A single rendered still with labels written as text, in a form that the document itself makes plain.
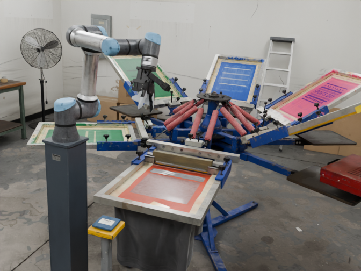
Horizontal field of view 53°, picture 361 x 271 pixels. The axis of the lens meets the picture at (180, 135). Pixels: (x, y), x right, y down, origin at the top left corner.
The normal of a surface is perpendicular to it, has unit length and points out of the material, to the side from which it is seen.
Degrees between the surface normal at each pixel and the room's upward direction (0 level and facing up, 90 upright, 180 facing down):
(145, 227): 92
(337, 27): 90
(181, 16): 90
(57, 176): 90
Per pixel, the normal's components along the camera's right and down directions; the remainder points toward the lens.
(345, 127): -0.29, 0.07
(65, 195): -0.41, 0.25
